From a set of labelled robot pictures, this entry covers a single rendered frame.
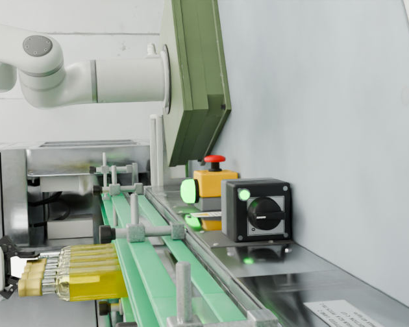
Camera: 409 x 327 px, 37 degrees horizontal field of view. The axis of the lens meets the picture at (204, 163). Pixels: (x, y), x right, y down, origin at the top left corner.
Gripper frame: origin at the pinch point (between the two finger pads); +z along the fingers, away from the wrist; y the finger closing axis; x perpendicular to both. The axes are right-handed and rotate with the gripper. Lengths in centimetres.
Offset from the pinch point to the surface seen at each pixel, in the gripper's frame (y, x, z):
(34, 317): -12.6, 3.0, -0.7
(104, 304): -4.3, -13.2, 19.9
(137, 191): 14.7, 19.1, 21.1
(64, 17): 115, 359, -101
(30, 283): 1.1, -17.4, 6.4
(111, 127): 25, 369, -67
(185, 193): 19.1, -21.5, 37.8
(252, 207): 21, -51, 50
